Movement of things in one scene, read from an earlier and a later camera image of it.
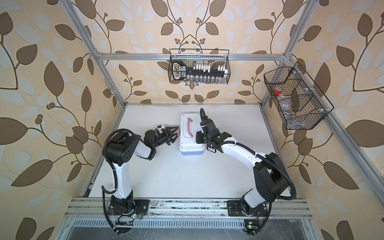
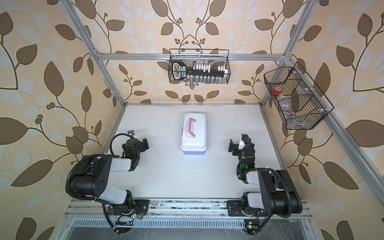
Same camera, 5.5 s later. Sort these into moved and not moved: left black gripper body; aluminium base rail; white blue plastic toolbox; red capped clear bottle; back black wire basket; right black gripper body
Moved: right black gripper body; left black gripper body
Not moved: back black wire basket; red capped clear bottle; aluminium base rail; white blue plastic toolbox
